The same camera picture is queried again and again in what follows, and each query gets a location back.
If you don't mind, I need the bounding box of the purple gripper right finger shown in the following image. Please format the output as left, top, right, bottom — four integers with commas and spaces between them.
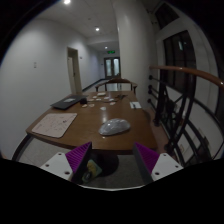
133, 143, 182, 183

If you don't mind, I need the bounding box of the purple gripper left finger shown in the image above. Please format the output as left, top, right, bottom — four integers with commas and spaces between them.
41, 142, 92, 182

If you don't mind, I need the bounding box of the beige mouse pad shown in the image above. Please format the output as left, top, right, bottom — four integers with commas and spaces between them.
32, 113, 77, 138

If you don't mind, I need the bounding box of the white notepad with pen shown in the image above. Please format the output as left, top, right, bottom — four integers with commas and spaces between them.
130, 102, 142, 109

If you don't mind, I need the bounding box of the black laptop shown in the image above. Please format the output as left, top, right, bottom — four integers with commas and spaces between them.
51, 95, 87, 110

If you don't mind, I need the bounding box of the black metal railing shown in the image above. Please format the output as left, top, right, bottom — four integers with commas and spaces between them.
148, 70, 224, 167

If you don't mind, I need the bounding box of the wooden chair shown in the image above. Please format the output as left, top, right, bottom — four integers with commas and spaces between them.
95, 78, 138, 94

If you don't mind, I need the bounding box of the wooden stair handrail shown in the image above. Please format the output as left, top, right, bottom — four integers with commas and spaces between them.
150, 65, 224, 91

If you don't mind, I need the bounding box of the double glass door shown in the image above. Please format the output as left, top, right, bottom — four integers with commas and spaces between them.
104, 57, 120, 78

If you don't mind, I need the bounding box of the open side door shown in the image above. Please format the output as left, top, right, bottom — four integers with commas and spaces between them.
67, 48, 82, 94

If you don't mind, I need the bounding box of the dark window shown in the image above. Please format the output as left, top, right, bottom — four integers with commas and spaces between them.
163, 31, 196, 91

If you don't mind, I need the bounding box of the green exit sign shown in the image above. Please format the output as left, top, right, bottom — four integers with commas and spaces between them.
107, 50, 116, 54

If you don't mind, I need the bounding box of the black table pedestal base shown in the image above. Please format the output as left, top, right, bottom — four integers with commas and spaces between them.
90, 153, 119, 177

